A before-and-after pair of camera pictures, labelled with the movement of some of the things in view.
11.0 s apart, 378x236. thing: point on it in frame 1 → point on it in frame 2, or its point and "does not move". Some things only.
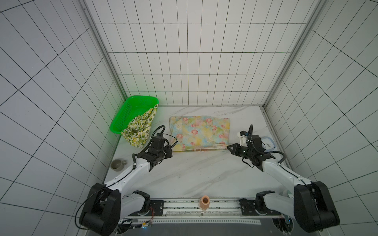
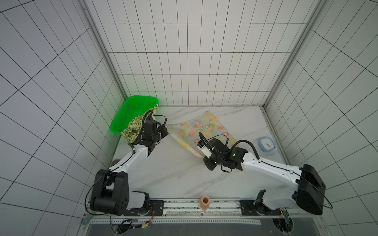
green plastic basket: x=134 y=106 does not move
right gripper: x=238 y=150 → x=211 y=163
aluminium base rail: x=209 y=211 does not move
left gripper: x=165 y=152 → x=141 y=138
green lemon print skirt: x=138 y=131 does not move
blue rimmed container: x=269 y=145 does not move
